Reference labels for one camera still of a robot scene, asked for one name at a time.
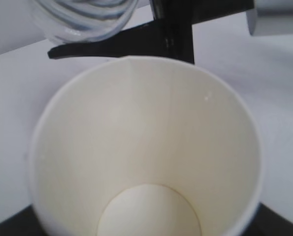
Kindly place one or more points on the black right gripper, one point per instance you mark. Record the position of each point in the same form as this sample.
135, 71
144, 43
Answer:
197, 11

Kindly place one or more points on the clear green-label water bottle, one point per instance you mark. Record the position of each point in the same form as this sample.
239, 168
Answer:
72, 21

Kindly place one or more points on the white paper cup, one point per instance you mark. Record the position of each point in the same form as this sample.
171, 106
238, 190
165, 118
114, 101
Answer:
145, 146

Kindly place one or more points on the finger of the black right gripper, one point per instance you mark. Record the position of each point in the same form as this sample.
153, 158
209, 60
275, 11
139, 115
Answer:
158, 38

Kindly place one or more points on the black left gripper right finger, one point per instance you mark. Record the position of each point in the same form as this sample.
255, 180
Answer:
268, 223

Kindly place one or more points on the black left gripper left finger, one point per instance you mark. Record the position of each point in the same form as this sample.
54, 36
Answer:
24, 223

